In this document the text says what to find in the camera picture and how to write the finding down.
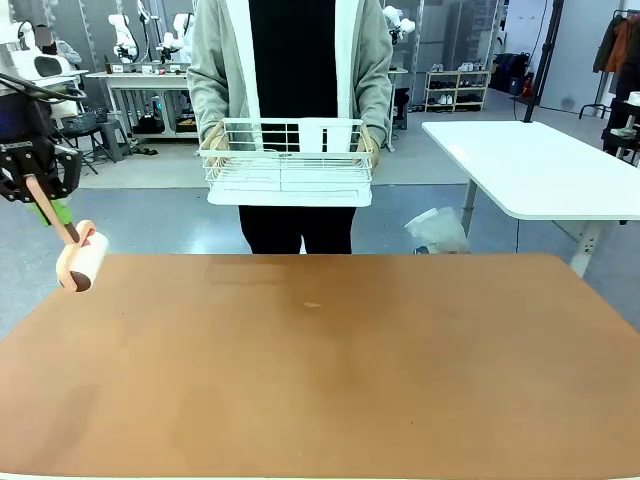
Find person's left hand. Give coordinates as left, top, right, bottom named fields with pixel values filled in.
left=357, top=124, right=380, bottom=169

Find black utility cart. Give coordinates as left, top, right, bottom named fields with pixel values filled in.
left=602, top=92, right=640, bottom=169

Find hanging clothes on rack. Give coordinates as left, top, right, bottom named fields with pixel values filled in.
left=592, top=9, right=640, bottom=94

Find person's right hand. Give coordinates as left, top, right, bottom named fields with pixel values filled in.
left=200, top=122, right=229, bottom=169

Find pink lint roller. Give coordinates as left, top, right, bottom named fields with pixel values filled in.
left=24, top=173, right=110, bottom=294

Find person's right forearm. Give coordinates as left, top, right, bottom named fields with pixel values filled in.
left=187, top=74, right=241, bottom=146

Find clear plastic bag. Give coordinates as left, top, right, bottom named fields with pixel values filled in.
left=403, top=206, right=471, bottom=255

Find seated person in grey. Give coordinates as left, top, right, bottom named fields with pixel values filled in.
left=34, top=24, right=84, bottom=69

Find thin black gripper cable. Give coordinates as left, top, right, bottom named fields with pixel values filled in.
left=0, top=72, right=89, bottom=104

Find black bags pile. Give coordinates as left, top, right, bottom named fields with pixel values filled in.
left=492, top=52, right=534, bottom=96

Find wooden shoe rack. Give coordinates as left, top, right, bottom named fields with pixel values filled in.
left=424, top=69, right=494, bottom=114

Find white plastic cutlery holder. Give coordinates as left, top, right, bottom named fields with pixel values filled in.
left=299, top=118, right=362, bottom=154

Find white side table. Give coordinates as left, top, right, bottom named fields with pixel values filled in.
left=421, top=119, right=640, bottom=279

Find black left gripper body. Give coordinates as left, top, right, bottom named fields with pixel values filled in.
left=0, top=138, right=57, bottom=195

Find black pole stand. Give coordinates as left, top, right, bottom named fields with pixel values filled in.
left=509, top=0, right=566, bottom=124

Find person's left forearm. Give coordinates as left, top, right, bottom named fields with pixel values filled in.
left=352, top=74, right=394, bottom=149

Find white-framed workbench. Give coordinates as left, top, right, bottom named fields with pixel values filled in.
left=84, top=69, right=196, bottom=147

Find person in grey cardigan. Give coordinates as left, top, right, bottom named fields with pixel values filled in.
left=187, top=0, right=394, bottom=255

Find white wire dish rack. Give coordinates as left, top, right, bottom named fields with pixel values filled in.
left=198, top=117, right=380, bottom=207

